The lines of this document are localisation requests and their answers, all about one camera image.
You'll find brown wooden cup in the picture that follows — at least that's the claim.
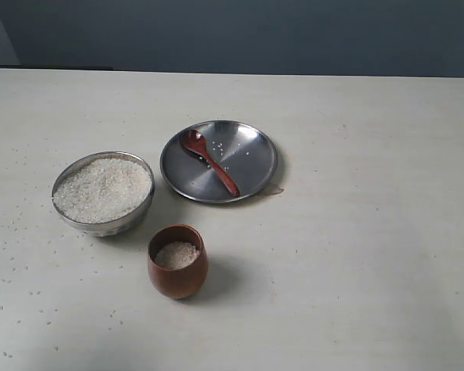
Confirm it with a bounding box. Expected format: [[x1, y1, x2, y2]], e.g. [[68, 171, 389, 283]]
[[148, 224, 208, 299]]

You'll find round steel plate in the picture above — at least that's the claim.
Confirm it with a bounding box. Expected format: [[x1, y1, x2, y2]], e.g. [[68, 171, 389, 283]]
[[160, 120, 278, 204]]

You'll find steel bowl of rice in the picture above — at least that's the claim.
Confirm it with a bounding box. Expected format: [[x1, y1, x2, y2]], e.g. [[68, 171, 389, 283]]
[[51, 151, 155, 237]]

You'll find dark red wooden spoon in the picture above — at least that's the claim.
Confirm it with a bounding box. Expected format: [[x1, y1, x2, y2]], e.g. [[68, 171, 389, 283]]
[[180, 129, 241, 197]]

